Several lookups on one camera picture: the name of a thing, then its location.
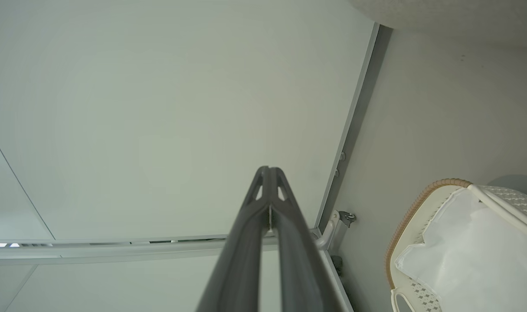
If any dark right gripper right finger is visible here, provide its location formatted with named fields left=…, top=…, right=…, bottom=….
left=270, top=166, right=344, bottom=312

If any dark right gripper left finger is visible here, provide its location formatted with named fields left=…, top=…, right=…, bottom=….
left=196, top=166, right=271, bottom=312

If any white basket liner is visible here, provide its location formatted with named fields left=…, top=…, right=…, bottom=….
left=394, top=187, right=527, bottom=312

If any cream laundry basket brown rim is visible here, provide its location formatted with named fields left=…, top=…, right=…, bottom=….
left=385, top=178, right=527, bottom=312

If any grey partition base rail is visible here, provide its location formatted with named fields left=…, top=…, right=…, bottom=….
left=314, top=23, right=394, bottom=238

